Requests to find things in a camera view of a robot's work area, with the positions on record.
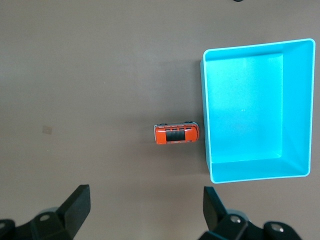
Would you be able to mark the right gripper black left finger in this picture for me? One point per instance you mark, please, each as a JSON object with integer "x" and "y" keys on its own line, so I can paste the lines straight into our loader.
{"x": 75, "y": 210}

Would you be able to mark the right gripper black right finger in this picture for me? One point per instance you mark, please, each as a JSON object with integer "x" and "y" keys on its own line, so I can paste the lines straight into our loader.
{"x": 212, "y": 215}

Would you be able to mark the orange toy bus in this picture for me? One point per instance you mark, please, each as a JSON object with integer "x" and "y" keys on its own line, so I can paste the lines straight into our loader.
{"x": 192, "y": 133}

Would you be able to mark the brown tape mark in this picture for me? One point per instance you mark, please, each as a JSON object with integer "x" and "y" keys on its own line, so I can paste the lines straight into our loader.
{"x": 47, "y": 129}

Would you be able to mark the blue plastic box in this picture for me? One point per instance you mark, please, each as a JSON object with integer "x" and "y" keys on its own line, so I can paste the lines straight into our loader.
{"x": 245, "y": 107}

